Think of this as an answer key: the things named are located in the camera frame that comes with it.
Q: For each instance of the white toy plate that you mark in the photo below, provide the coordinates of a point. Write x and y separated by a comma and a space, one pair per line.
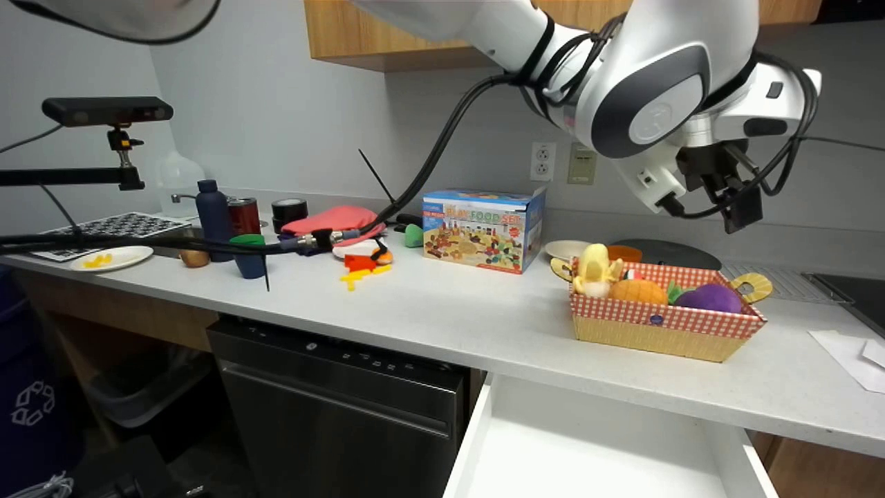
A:
356, 246

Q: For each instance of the green toy fruit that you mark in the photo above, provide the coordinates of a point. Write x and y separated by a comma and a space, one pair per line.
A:
414, 235

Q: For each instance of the black pan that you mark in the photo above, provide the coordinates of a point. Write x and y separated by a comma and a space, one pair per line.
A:
673, 252

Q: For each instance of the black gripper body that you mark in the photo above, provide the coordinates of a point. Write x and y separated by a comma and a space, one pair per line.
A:
706, 166

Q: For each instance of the red checkered tan basket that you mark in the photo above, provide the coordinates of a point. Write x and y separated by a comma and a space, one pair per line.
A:
664, 332

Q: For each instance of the yellow toy fry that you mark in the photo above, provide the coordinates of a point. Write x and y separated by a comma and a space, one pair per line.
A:
363, 276

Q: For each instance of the brown ball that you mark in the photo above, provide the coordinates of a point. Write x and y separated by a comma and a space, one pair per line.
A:
196, 258

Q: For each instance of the blue toy food box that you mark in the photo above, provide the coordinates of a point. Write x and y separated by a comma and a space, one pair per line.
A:
486, 231

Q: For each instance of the wooden upper cabinet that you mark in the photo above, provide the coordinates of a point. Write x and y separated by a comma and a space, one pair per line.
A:
404, 37

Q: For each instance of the white wall outlet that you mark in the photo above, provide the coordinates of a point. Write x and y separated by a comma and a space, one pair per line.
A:
543, 160

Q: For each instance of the yellow toy banana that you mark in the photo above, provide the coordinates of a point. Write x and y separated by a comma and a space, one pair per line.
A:
595, 268

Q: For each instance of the grey grid rack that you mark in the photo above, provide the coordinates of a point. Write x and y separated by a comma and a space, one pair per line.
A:
120, 224

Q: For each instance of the black tape roll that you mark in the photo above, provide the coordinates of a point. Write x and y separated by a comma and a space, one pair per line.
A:
288, 213

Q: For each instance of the blue bottle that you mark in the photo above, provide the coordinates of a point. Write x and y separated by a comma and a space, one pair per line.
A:
214, 216

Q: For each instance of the blue recycling bin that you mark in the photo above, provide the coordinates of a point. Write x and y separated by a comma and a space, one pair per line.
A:
32, 397

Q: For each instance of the dark steel dishwasher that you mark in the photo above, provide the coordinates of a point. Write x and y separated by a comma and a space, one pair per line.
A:
342, 416

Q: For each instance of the red plate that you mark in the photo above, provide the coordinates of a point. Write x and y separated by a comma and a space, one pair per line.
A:
334, 221

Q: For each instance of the wooden cabinet front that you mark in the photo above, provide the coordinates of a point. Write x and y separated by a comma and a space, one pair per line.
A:
830, 472

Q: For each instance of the white paper sheet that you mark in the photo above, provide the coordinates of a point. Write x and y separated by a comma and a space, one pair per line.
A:
846, 361

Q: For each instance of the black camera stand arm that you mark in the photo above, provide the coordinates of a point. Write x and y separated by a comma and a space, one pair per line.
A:
66, 174

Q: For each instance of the beige wall switch plate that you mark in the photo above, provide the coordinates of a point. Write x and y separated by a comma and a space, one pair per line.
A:
581, 163

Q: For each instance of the red can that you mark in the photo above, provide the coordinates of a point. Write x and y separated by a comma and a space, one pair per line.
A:
245, 216

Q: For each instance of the red toy fries container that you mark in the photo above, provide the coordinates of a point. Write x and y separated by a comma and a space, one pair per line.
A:
362, 263

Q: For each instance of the purple toy fruit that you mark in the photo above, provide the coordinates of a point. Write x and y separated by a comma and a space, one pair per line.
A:
709, 297

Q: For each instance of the black cooktop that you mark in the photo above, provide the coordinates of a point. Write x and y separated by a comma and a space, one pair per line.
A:
852, 294

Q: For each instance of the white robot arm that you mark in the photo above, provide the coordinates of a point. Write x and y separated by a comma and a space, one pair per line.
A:
646, 99

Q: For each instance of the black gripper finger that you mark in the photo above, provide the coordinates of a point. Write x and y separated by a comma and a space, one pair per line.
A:
753, 207
735, 207

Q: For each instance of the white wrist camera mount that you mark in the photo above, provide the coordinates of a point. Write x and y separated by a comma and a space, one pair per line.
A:
656, 180

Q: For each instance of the orange toy fruit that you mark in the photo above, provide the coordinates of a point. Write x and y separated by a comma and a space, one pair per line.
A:
638, 290

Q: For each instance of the grey plastic bin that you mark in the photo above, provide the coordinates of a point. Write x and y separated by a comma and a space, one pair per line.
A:
147, 387

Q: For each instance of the yellow toy piece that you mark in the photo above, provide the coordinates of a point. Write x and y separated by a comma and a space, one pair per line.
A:
99, 260

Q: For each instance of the white drawer wooden front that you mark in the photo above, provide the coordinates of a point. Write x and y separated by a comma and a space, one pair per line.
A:
598, 451

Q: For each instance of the white bowl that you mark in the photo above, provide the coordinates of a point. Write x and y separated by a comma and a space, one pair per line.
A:
559, 250

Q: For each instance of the black depth camera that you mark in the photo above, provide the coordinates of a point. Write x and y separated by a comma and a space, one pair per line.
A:
107, 112

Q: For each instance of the green toy piece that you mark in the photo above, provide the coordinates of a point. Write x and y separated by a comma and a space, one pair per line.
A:
677, 294

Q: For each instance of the wooden cabinet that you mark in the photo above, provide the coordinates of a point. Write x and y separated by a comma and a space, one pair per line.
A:
404, 37
830, 472

